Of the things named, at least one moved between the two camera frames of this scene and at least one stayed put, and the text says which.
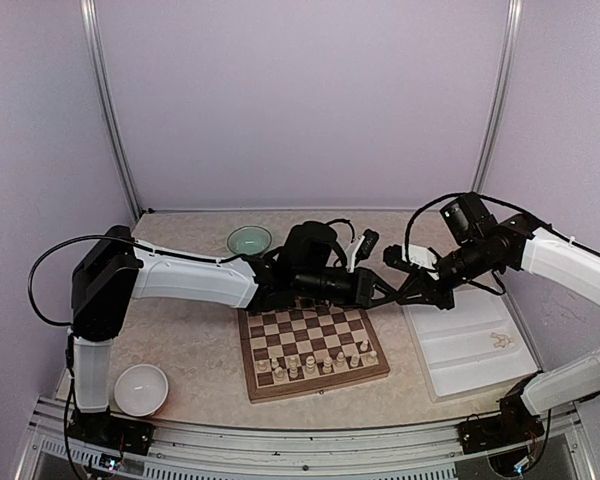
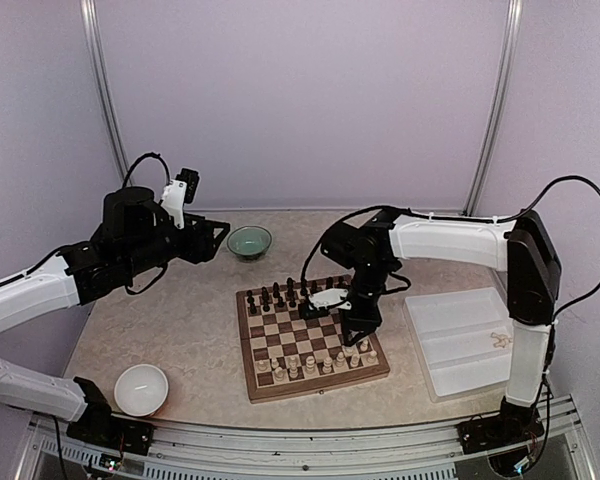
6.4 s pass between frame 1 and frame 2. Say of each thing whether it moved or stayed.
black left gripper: moved
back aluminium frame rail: stayed
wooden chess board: stayed
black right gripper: moved
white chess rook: stayed
